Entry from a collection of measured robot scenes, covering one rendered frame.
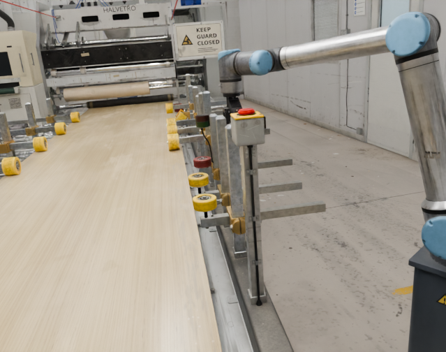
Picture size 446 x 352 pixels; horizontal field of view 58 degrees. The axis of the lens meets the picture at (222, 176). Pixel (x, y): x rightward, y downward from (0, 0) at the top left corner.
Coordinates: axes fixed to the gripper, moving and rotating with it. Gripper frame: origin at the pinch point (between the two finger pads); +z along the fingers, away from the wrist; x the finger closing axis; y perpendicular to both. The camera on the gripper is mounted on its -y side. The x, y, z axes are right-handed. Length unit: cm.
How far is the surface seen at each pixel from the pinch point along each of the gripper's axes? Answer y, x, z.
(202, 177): -16.7, 16.3, 8.7
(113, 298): -90, 42, 9
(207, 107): 30.0, 7.7, -10.8
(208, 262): -31, 18, 37
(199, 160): 8.0, 15.5, 8.7
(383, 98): 300, -232, 37
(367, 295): 17, -71, 99
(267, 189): -15.7, -9.2, 17.4
